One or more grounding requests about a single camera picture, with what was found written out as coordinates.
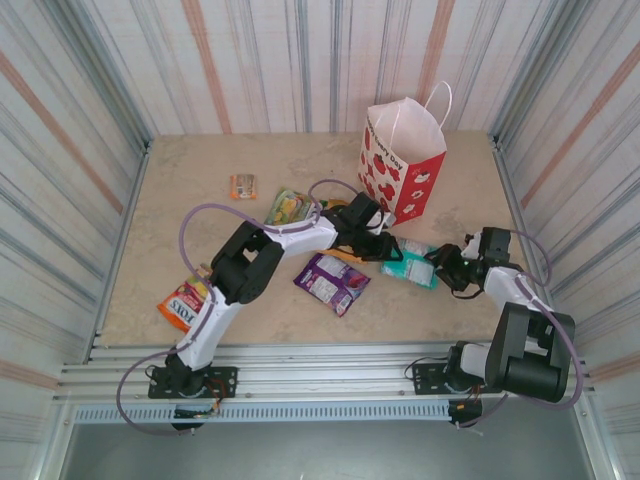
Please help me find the teal and white snack packet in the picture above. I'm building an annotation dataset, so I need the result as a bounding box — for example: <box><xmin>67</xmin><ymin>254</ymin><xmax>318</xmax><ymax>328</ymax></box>
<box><xmin>380</xmin><ymin>238</ymin><xmax>441</xmax><ymax>290</ymax></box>

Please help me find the purple snack bag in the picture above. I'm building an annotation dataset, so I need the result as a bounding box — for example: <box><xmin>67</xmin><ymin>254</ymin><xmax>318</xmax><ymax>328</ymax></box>
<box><xmin>292</xmin><ymin>252</ymin><xmax>372</xmax><ymax>318</ymax></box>

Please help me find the green and yellow candy bag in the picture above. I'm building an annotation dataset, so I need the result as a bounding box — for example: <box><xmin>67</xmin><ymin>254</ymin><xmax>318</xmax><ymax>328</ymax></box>
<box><xmin>263</xmin><ymin>187</ymin><xmax>321</xmax><ymax>227</ymax></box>

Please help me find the orange snack bar packet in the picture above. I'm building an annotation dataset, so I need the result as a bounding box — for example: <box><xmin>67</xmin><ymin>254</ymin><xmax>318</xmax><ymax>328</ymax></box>
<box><xmin>229</xmin><ymin>173</ymin><xmax>259</xmax><ymax>201</ymax></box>

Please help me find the orange Fox's candy bag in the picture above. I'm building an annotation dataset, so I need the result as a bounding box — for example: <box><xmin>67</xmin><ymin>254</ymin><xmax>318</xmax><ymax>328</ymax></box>
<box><xmin>156</xmin><ymin>263</ymin><xmax>215</xmax><ymax>334</ymax></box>

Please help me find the red and white paper bag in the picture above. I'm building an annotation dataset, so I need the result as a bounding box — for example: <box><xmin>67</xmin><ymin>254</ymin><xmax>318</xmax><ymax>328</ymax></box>
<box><xmin>355</xmin><ymin>80</ymin><xmax>453</xmax><ymax>227</ymax></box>

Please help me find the aluminium side rail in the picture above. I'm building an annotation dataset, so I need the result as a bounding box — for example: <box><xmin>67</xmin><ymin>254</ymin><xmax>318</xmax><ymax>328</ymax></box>
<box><xmin>82</xmin><ymin>139</ymin><xmax>154</xmax><ymax>364</ymax></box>
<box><xmin>489</xmin><ymin>134</ymin><xmax>569</xmax><ymax>354</ymax></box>

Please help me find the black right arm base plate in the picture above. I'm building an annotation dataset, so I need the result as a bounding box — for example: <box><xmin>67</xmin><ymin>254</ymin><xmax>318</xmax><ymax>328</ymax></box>
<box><xmin>412</xmin><ymin>362</ymin><xmax>501</xmax><ymax>396</ymax></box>

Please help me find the aluminium rail frame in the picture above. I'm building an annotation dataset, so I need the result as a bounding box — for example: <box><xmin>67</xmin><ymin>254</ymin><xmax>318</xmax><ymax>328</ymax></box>
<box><xmin>52</xmin><ymin>341</ymin><xmax>599</xmax><ymax>405</ymax></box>

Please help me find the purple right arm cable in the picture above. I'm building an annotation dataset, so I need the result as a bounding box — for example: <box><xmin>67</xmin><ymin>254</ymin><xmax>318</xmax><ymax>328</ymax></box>
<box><xmin>457</xmin><ymin>228</ymin><xmax>586</xmax><ymax>430</ymax></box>

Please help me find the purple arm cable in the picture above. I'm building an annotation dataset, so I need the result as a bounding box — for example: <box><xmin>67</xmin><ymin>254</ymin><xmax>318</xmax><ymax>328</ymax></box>
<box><xmin>115</xmin><ymin>178</ymin><xmax>364</xmax><ymax>437</ymax></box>
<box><xmin>457</xmin><ymin>228</ymin><xmax>586</xmax><ymax>430</ymax></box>

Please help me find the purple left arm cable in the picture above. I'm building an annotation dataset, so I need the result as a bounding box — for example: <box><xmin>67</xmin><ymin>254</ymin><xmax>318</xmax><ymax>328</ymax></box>
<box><xmin>115</xmin><ymin>178</ymin><xmax>364</xmax><ymax>437</ymax></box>

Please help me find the perforated metal cable tray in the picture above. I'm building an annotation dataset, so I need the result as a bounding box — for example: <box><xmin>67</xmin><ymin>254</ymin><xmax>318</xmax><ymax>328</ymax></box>
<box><xmin>72</xmin><ymin>402</ymin><xmax>454</xmax><ymax>425</ymax></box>

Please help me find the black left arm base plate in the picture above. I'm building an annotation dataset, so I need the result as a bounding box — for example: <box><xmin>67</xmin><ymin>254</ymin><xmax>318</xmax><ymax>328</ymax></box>
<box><xmin>148</xmin><ymin>366</ymin><xmax>239</xmax><ymax>400</ymax></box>

